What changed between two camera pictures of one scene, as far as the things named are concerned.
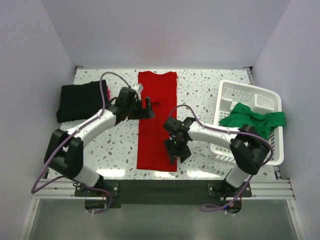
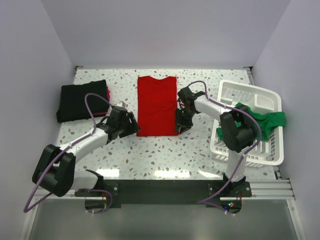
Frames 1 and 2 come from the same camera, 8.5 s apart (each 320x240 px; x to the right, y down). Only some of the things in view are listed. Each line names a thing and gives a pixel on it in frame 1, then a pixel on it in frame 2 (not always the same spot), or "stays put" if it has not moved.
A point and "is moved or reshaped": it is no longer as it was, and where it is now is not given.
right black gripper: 172,152 to 188,124
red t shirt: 162,88 is moved or reshaped
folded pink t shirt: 108,94 stays put
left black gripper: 141,115 to 133,123
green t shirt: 242,115 stays put
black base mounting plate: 144,193 stays put
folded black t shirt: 80,101 stays put
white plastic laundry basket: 231,93 stays put
